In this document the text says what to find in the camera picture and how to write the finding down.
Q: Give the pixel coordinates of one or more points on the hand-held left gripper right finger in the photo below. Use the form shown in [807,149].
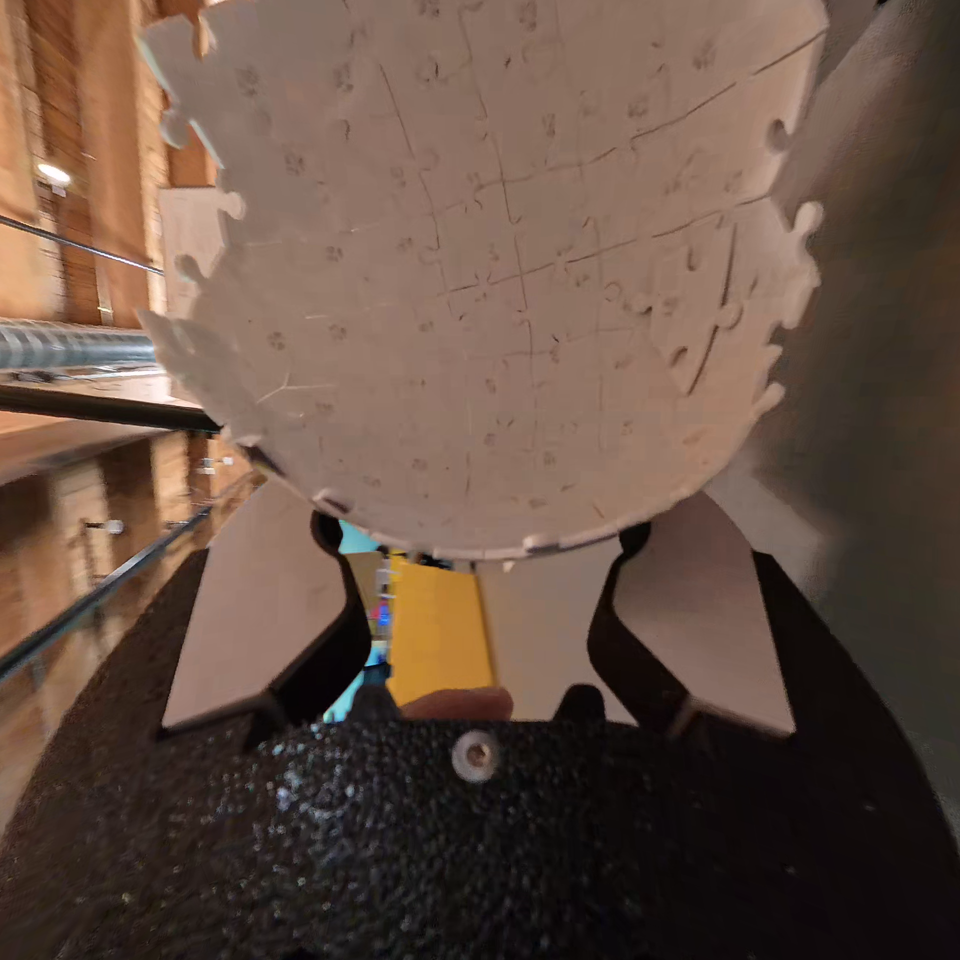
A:
[705,622]

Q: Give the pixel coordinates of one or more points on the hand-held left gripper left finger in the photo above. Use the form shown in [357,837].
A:
[255,600]

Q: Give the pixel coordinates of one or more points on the colourful puzzle ball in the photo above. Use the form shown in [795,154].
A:
[480,262]

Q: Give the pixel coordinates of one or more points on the person's left hand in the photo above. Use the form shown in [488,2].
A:
[457,705]

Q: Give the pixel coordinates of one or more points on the yellow plastic bin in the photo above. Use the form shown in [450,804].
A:
[439,630]

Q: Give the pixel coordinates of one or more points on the black ceiling beam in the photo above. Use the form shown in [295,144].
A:
[97,409]

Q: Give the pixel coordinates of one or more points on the round ceiling lamp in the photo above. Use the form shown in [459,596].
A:
[52,173]

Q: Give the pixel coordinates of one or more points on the silver ventilation duct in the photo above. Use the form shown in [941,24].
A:
[67,343]

